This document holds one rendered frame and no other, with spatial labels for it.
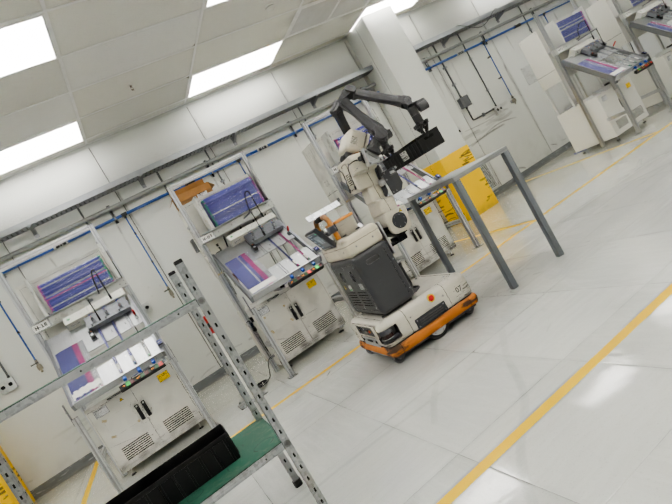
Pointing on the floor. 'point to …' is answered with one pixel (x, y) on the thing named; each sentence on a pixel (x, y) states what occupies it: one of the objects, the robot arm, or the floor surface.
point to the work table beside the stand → (478, 213)
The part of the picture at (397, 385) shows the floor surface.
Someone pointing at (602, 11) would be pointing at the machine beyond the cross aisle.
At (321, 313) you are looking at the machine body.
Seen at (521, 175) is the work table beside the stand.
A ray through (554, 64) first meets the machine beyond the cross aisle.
